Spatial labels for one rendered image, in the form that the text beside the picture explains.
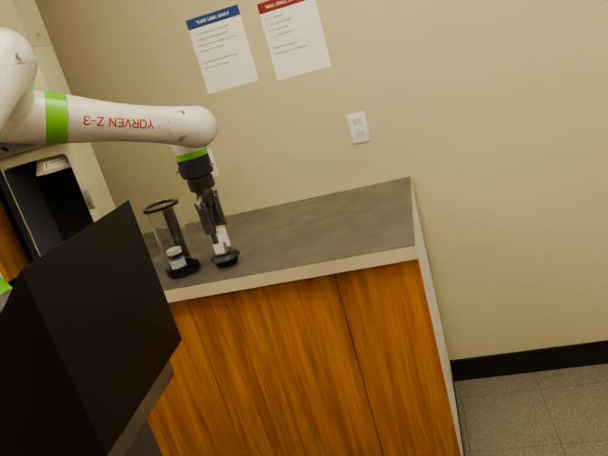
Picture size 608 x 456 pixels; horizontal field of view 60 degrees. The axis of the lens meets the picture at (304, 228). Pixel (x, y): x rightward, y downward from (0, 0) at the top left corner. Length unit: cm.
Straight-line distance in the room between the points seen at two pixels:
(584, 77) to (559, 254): 66
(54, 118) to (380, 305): 93
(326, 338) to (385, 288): 24
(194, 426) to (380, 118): 126
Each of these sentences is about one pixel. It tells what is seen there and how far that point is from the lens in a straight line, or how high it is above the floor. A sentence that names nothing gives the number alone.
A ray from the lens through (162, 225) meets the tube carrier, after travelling 160.
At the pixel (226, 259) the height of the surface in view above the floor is 97.
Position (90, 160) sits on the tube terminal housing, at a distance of 200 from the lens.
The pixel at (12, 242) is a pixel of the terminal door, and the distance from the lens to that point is 210.
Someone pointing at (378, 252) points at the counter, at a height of 94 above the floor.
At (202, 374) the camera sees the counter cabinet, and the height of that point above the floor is 63.
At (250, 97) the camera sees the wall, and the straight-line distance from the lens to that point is 210.
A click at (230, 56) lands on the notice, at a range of 211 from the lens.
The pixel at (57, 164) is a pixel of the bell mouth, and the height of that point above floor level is 134.
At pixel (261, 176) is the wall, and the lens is 215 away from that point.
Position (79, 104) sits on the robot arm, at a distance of 133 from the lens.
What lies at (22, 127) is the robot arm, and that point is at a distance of 131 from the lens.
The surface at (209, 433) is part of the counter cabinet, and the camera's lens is 188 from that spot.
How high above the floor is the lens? 145
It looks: 17 degrees down
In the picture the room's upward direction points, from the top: 16 degrees counter-clockwise
